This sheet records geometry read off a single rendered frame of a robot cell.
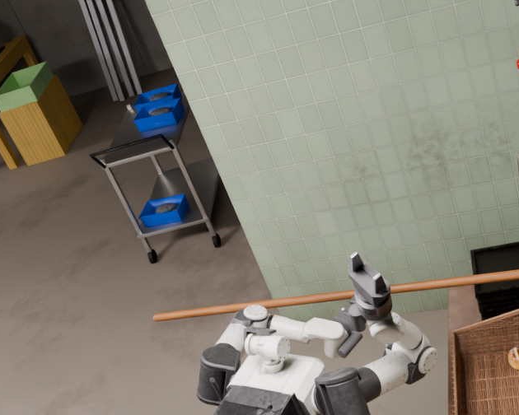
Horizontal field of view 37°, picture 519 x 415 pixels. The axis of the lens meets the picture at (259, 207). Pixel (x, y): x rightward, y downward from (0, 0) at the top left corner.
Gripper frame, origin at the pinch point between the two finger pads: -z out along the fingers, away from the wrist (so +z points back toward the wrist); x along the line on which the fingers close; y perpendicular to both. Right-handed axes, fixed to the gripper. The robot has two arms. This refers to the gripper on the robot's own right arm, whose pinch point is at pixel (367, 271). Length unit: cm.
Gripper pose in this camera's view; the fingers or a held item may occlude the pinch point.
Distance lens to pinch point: 189.8
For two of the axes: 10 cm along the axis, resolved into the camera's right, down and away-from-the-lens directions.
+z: 2.3, 5.6, 8.0
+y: 7.8, -5.9, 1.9
